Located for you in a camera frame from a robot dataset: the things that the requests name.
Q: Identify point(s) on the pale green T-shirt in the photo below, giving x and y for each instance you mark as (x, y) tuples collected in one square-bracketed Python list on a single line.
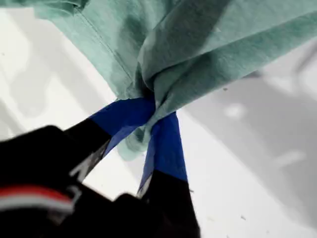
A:
[(198, 49)]

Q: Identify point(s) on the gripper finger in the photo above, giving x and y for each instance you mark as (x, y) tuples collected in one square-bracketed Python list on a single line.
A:
[(123, 114), (168, 161)]

